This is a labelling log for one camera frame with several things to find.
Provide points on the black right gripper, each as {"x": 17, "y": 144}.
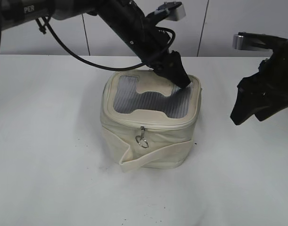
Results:
{"x": 262, "y": 94}

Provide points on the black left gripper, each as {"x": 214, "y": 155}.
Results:
{"x": 149, "y": 42}

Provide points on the cream canvas zipper bag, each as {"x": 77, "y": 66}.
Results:
{"x": 141, "y": 98}

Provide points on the metal zipper pull with ring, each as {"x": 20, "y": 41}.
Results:
{"x": 140, "y": 139}

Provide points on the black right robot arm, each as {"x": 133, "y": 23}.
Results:
{"x": 265, "y": 93}

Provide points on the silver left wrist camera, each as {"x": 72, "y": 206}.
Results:
{"x": 172, "y": 11}

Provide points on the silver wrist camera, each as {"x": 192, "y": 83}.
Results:
{"x": 172, "y": 11}
{"x": 256, "y": 42}

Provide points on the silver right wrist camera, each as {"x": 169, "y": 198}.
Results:
{"x": 256, "y": 42}

